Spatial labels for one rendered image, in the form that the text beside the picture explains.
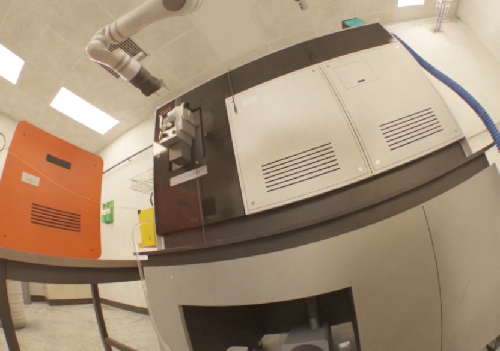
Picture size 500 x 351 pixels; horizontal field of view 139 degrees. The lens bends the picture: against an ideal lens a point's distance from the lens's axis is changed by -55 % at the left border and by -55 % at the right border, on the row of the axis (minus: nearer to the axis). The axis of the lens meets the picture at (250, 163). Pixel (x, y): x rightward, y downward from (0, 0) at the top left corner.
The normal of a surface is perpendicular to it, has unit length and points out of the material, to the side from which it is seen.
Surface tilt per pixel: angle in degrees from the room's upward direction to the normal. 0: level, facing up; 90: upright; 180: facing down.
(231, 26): 180
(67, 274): 90
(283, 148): 90
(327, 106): 90
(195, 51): 180
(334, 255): 90
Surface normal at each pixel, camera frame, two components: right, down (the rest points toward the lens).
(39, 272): 0.91, -0.31
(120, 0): 0.19, 0.90
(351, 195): -0.36, -0.32
